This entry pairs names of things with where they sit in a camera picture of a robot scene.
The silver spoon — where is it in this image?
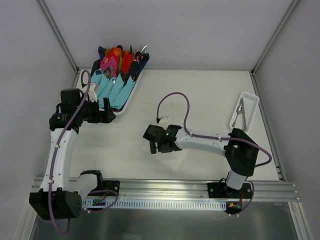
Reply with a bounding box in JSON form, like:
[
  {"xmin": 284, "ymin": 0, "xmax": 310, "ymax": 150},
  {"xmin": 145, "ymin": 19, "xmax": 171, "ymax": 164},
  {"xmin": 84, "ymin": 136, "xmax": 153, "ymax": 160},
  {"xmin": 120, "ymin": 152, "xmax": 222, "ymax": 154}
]
[{"xmin": 231, "ymin": 97, "xmax": 244, "ymax": 128}]

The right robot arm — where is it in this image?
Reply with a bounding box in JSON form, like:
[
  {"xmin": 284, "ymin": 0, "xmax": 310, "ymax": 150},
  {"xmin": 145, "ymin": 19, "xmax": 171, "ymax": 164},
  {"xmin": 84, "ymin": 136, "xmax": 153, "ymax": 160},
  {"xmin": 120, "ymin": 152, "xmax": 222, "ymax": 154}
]
[{"xmin": 143, "ymin": 124, "xmax": 259, "ymax": 199}]

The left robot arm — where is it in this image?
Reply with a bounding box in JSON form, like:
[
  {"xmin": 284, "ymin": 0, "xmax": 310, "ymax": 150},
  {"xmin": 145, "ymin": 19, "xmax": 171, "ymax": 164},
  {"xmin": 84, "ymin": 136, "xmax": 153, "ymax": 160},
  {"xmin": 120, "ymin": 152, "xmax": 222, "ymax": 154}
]
[{"xmin": 29, "ymin": 88, "xmax": 116, "ymax": 221}]

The light blue rolled napkin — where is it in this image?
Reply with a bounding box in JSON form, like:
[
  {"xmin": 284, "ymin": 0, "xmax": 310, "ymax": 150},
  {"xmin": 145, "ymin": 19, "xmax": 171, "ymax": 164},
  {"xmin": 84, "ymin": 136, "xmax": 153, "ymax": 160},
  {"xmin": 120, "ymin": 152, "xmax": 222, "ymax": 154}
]
[{"xmin": 91, "ymin": 69, "xmax": 136, "ymax": 110}]

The pink rolled napkin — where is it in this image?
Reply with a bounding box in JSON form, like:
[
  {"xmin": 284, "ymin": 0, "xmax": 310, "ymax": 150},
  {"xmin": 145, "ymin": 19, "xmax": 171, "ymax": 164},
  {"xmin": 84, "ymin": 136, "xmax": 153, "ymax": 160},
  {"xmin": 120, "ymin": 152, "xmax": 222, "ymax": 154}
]
[{"xmin": 99, "ymin": 56, "xmax": 120, "ymax": 77}]

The dark navy rolled napkin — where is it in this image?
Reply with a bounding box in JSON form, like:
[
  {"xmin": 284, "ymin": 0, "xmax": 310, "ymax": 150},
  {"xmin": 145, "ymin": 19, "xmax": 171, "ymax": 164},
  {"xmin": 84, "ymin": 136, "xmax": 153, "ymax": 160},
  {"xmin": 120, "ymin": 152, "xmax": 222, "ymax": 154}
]
[{"xmin": 136, "ymin": 53, "xmax": 150, "ymax": 76}]

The white tray of rolled napkins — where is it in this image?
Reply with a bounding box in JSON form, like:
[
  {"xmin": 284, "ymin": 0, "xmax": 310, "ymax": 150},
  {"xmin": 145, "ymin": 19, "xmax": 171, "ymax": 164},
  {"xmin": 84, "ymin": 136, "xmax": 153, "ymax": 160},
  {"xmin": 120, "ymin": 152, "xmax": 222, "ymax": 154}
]
[{"xmin": 90, "ymin": 46, "xmax": 147, "ymax": 115}]

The small white perforated basket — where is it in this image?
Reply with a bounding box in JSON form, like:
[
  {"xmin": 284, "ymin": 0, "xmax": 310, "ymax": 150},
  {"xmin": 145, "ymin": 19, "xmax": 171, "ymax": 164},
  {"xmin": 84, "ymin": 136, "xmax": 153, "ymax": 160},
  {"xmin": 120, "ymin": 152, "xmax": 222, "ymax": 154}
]
[{"xmin": 229, "ymin": 91, "xmax": 260, "ymax": 133}]

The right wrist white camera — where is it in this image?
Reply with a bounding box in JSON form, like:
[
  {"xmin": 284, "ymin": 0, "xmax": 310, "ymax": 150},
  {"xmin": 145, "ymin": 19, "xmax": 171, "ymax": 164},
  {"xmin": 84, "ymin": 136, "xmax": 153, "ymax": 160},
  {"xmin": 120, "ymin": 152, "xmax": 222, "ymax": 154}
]
[{"xmin": 159, "ymin": 115, "xmax": 170, "ymax": 123}]

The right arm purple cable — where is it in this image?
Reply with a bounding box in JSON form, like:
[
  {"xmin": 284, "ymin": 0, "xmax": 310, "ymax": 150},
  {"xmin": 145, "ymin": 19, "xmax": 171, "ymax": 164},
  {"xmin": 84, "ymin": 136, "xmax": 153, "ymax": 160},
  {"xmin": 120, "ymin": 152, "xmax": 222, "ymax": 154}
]
[{"xmin": 156, "ymin": 92, "xmax": 273, "ymax": 167}]

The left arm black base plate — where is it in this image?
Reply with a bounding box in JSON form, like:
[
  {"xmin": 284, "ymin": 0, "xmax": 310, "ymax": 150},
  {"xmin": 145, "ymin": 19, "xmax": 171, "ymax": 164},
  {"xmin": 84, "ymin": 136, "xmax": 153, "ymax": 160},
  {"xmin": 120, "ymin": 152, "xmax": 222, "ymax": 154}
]
[{"xmin": 99, "ymin": 180, "xmax": 121, "ymax": 198}]

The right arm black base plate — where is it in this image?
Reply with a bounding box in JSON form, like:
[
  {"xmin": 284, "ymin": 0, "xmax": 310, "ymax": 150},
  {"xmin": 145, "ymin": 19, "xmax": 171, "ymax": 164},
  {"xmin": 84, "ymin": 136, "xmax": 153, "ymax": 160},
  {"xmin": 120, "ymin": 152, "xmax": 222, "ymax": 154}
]
[{"xmin": 207, "ymin": 181, "xmax": 253, "ymax": 199}]

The white slotted cable duct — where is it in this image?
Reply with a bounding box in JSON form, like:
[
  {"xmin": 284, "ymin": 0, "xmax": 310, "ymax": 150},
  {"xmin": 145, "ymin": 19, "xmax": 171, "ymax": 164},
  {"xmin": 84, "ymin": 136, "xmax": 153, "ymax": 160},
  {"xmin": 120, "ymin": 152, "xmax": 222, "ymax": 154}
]
[{"xmin": 82, "ymin": 197, "xmax": 227, "ymax": 211}]

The aluminium mounting rail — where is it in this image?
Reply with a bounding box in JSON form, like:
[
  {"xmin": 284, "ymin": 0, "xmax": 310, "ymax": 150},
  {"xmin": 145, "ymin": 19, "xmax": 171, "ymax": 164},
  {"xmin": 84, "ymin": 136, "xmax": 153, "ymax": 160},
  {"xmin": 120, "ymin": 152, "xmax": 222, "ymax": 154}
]
[{"xmin": 31, "ymin": 176, "xmax": 301, "ymax": 202}]

